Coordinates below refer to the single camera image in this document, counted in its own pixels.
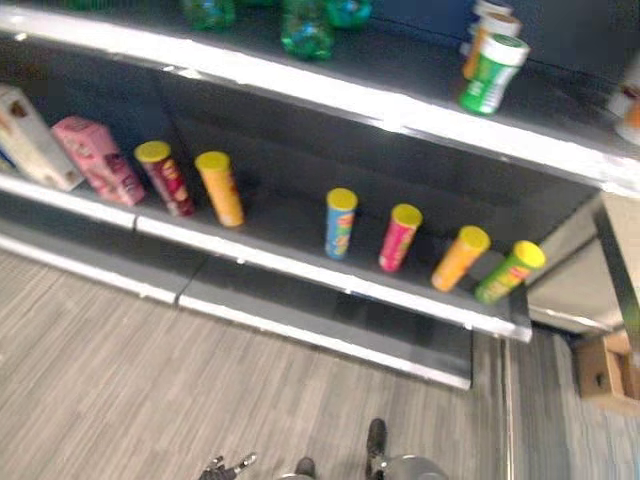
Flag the grey metal shop shelf unit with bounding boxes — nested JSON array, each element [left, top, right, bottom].
[[0, 0, 640, 391]]

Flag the green white-lidded jar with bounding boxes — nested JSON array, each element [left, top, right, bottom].
[[458, 33, 531, 117]]

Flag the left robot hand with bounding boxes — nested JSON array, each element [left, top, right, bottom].
[[198, 452, 258, 480]]

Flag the grey table frame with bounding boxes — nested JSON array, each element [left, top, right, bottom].
[[524, 192, 640, 351]]

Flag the pink chip can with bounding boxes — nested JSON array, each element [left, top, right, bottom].
[[377, 203, 424, 274]]

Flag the blue chip can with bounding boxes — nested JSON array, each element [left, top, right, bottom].
[[324, 187, 359, 261]]

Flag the white snack box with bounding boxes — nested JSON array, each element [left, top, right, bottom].
[[0, 83, 84, 193]]

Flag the brown cardboard box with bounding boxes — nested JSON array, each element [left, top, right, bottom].
[[572, 332, 640, 404]]

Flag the dark red chip can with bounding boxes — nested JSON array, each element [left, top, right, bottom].
[[133, 140, 196, 218]]

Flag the orange chip can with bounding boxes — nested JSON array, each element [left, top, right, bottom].
[[194, 150, 246, 229], [430, 225, 492, 294]]

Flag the robot right dark foot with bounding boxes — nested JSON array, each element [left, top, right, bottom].
[[365, 418, 389, 479]]

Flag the pink snack box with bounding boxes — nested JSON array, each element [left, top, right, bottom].
[[51, 115, 147, 208]]

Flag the green plastic bottle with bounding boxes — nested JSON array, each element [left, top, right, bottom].
[[279, 0, 335, 62], [181, 0, 237, 30]]

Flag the orange white-lidded jar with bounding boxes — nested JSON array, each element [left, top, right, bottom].
[[459, 0, 523, 81]]

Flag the green chip can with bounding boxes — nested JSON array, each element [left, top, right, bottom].
[[474, 240, 547, 306]]

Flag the white orange cup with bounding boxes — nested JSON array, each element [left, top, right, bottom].
[[607, 54, 640, 146]]

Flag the teal plastic bottle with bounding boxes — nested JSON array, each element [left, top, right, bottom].
[[327, 0, 374, 29]]

